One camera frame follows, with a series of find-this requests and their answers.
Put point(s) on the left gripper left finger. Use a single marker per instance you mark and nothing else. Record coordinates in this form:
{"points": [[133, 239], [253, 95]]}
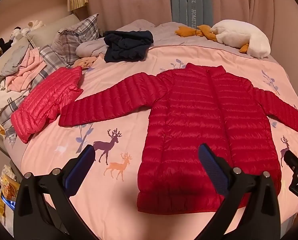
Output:
{"points": [[32, 219]]}

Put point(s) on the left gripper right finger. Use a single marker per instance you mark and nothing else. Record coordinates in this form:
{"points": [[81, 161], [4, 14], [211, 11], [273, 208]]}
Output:
{"points": [[261, 217]]}

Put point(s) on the red down jacket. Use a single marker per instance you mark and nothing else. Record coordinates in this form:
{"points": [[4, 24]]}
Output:
{"points": [[189, 107]]}

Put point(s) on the pink clothes pile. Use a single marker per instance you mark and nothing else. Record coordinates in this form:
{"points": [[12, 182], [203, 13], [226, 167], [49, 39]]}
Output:
{"points": [[21, 68]]}

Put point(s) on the snack bags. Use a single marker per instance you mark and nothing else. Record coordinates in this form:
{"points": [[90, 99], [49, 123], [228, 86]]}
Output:
{"points": [[8, 191]]}

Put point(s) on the pink deer print duvet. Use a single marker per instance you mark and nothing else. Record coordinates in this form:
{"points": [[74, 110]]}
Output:
{"points": [[107, 198]]}

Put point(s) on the pink-red folded down jacket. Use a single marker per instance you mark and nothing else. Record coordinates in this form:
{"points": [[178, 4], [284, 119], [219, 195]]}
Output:
{"points": [[45, 102]]}

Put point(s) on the orange small cloth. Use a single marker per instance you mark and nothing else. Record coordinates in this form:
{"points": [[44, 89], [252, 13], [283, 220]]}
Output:
{"points": [[85, 62]]}

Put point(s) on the plaid pillow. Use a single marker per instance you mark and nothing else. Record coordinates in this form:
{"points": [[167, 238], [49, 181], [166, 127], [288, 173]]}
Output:
{"points": [[62, 51]]}

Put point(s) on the white goose plush toy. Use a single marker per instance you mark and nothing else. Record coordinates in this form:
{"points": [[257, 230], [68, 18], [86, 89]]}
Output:
{"points": [[244, 36]]}

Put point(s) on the grey folded blanket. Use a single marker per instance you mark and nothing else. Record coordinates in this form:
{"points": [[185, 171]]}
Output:
{"points": [[91, 48]]}

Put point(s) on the pink curtain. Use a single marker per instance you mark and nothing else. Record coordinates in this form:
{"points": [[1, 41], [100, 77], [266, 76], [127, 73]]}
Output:
{"points": [[278, 19]]}

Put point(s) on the beige headboard cushion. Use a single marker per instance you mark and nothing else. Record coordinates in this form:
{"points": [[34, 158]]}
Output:
{"points": [[45, 35]]}

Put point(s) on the navy blue garment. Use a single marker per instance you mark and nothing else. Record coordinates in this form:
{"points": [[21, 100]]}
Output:
{"points": [[129, 46]]}

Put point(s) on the small plush toys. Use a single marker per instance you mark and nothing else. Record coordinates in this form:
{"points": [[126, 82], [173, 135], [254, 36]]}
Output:
{"points": [[19, 32]]}

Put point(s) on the blue-grey curtain panel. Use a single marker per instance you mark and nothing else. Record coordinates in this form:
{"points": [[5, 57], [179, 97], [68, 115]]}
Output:
{"points": [[192, 12]]}

